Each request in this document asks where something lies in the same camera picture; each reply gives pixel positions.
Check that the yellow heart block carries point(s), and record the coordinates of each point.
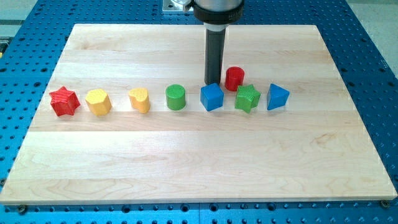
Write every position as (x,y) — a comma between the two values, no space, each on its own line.
(139,98)

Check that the green star block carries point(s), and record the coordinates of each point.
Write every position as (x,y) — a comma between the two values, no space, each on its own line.
(247,98)

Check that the light wooden board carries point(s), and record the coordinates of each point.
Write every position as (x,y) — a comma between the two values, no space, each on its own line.
(314,148)

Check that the red star block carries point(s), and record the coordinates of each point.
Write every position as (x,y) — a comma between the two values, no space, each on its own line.
(64,101)

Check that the red cylinder block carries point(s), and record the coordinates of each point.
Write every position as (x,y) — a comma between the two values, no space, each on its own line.
(234,78)

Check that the blue triangle block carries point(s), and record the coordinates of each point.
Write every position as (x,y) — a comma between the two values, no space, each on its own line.
(276,96)

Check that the green cylinder block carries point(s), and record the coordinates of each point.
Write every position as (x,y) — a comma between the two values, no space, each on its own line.
(175,97)

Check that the yellow hexagon block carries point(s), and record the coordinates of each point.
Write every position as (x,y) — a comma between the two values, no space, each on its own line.
(98,102)

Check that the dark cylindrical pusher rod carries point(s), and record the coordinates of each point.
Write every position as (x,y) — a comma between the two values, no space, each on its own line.
(214,48)

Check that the silver metal mounting plate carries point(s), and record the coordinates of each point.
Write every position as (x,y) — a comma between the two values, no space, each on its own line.
(174,7)

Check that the blue cube block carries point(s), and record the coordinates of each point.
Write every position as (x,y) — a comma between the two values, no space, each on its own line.
(211,97)

